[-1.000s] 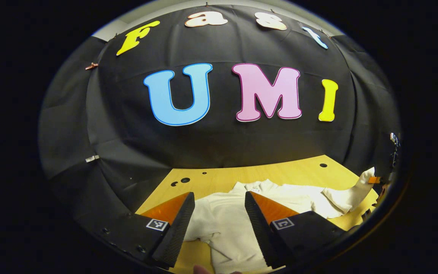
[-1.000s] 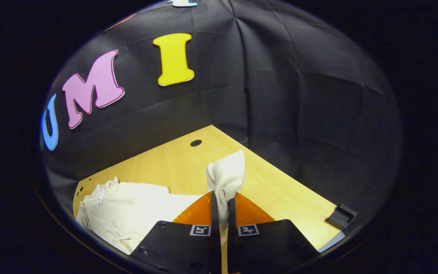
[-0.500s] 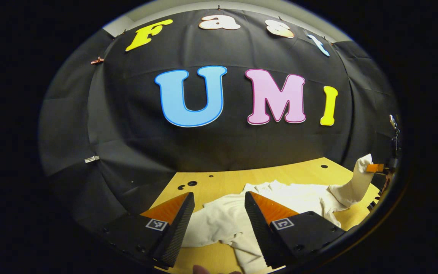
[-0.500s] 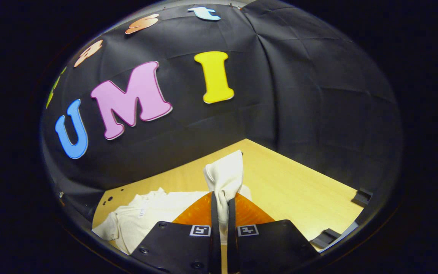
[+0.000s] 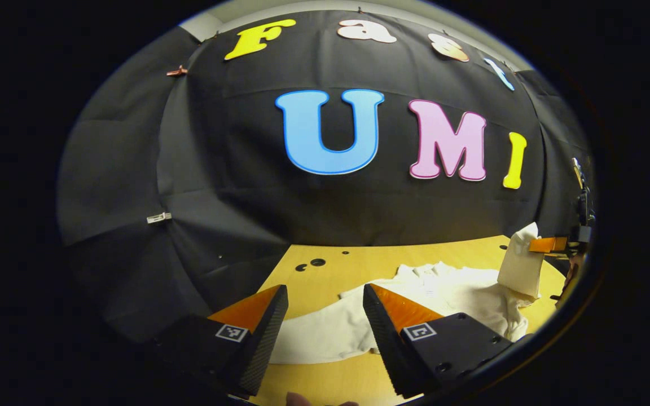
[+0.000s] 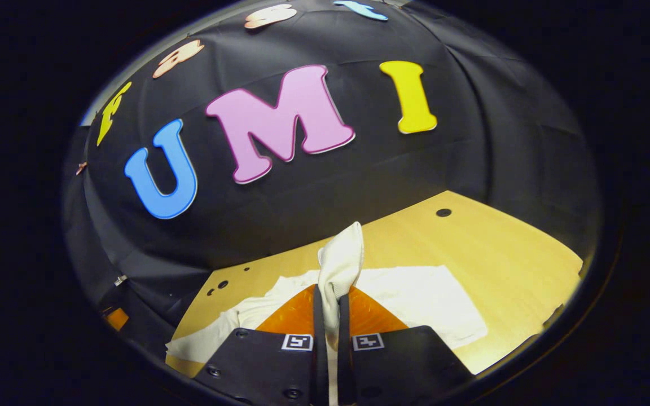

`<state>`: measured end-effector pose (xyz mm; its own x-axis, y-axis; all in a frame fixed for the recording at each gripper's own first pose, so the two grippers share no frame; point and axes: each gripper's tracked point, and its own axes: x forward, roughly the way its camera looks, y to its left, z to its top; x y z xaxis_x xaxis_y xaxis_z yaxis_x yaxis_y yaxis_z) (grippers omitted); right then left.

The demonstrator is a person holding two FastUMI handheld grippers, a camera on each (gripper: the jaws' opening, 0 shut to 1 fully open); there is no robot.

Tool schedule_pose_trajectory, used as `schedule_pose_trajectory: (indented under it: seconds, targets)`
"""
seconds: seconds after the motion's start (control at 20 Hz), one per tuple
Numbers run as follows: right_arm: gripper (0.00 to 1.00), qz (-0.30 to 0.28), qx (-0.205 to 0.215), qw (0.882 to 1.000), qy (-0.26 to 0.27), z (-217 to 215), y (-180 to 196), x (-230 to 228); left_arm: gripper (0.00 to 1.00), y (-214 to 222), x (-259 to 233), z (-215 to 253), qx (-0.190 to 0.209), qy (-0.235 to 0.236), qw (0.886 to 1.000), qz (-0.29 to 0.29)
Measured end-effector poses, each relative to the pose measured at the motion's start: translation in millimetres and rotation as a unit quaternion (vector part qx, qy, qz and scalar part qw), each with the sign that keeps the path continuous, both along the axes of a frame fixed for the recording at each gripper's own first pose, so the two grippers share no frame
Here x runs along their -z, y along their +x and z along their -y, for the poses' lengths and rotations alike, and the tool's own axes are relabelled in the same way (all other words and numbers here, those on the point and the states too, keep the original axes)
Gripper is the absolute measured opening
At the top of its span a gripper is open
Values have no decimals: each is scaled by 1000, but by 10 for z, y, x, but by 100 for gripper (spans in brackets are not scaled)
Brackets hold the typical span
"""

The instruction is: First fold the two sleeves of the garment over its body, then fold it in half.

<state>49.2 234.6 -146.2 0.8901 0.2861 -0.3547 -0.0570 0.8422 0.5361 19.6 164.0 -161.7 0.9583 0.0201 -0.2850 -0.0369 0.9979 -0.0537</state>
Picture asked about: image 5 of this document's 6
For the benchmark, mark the white garment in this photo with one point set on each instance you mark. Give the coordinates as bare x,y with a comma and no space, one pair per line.
460,287

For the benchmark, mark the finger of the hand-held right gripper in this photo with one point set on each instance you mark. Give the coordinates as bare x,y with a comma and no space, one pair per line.
548,245

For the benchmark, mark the red clip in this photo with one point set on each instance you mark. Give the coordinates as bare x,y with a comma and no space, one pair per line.
177,71

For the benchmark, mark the white clip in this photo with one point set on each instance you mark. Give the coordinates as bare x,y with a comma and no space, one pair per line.
158,217

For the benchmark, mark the black backdrop cloth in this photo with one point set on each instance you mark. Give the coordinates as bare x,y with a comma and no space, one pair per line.
246,197

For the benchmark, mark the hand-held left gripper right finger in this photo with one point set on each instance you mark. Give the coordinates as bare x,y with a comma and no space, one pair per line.
387,344

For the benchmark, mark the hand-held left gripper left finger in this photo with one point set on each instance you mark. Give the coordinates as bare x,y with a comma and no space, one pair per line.
266,338

